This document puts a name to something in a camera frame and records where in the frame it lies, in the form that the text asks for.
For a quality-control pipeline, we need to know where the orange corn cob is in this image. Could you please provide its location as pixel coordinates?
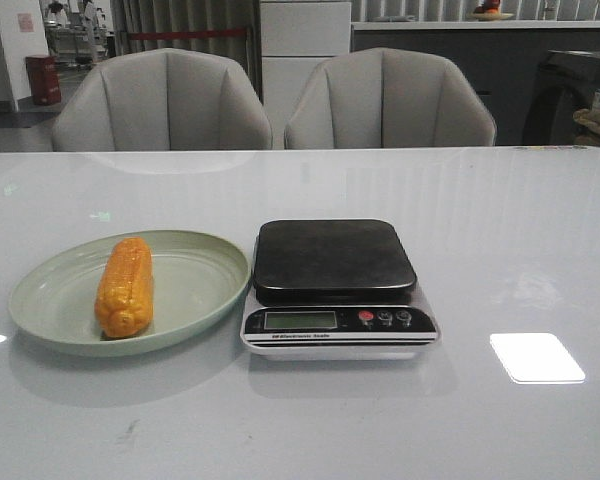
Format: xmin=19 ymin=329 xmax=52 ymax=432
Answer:
xmin=94 ymin=237 xmax=154 ymax=339

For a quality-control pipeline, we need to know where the black electronic kitchen scale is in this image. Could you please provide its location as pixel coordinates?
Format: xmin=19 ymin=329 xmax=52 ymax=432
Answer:
xmin=240 ymin=219 xmax=441 ymax=360

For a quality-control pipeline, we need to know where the pale green plate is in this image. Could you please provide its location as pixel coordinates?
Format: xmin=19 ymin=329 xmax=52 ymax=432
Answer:
xmin=9 ymin=230 xmax=250 ymax=357

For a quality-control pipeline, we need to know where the right grey upholstered chair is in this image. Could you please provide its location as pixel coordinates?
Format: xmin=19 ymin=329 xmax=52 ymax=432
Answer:
xmin=283 ymin=48 xmax=497 ymax=150

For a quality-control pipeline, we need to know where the grey upholstered chair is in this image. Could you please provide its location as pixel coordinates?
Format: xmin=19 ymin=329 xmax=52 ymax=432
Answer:
xmin=51 ymin=48 xmax=273 ymax=152
xmin=283 ymin=48 xmax=497 ymax=150

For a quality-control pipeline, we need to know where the left grey upholstered chair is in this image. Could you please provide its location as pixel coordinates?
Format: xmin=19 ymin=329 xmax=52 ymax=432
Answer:
xmin=51 ymin=48 xmax=273 ymax=152

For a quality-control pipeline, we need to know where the white drawer cabinet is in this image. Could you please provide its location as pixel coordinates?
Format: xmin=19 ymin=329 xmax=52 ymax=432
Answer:
xmin=259 ymin=1 xmax=351 ymax=149

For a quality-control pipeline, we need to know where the dark grey kitchen counter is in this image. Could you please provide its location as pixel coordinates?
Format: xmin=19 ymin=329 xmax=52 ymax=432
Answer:
xmin=352 ymin=20 xmax=600 ymax=145

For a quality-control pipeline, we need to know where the fruit bowl on counter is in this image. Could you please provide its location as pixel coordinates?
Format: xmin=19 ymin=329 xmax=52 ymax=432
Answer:
xmin=466 ymin=0 xmax=514 ymax=21

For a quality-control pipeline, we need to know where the black glossy appliance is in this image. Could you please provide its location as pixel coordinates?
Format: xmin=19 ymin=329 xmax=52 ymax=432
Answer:
xmin=521 ymin=50 xmax=600 ymax=145

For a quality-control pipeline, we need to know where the red bin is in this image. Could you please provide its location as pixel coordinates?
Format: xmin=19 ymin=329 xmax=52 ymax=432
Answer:
xmin=25 ymin=55 xmax=62 ymax=106

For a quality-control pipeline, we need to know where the pink wall notice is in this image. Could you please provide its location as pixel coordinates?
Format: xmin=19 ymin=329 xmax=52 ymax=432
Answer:
xmin=17 ymin=13 xmax=34 ymax=33

